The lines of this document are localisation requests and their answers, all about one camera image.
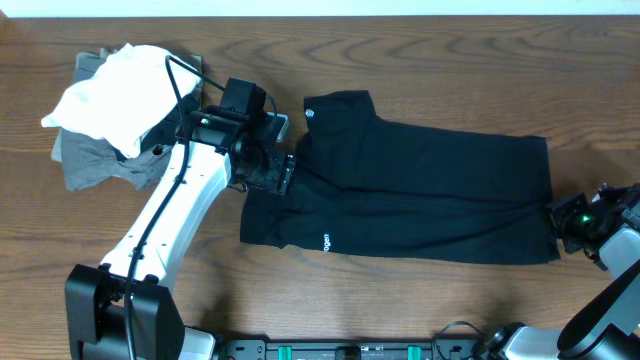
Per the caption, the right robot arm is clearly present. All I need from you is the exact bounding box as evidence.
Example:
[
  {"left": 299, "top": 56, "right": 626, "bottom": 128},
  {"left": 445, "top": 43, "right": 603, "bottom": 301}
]
[{"left": 474, "top": 184, "right": 639, "bottom": 360}]

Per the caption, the black t-shirt with logo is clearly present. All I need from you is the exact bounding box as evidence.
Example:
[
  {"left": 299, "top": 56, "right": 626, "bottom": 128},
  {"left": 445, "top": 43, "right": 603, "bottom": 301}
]
[{"left": 240, "top": 91, "right": 560, "bottom": 265}]

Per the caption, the grey folded garment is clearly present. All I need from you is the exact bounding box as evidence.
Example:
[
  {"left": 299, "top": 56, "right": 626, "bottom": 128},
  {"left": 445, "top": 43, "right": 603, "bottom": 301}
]
[{"left": 59, "top": 129, "right": 172, "bottom": 191}]

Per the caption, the olive folded garment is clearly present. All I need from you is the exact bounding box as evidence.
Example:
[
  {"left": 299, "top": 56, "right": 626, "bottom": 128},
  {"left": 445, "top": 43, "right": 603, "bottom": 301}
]
[{"left": 51, "top": 48, "right": 203, "bottom": 163}]

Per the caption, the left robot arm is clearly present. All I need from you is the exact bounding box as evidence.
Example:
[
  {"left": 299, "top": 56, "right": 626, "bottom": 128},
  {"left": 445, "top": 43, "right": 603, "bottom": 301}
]
[{"left": 65, "top": 78, "right": 295, "bottom": 359}]

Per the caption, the black folded garment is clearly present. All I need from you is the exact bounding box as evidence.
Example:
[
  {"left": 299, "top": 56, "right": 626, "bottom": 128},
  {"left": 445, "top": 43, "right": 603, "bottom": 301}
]
[{"left": 140, "top": 92, "right": 201, "bottom": 157}]

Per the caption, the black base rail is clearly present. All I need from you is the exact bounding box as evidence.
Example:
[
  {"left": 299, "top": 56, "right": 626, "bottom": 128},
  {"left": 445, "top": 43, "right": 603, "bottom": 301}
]
[{"left": 216, "top": 338, "right": 479, "bottom": 360}]

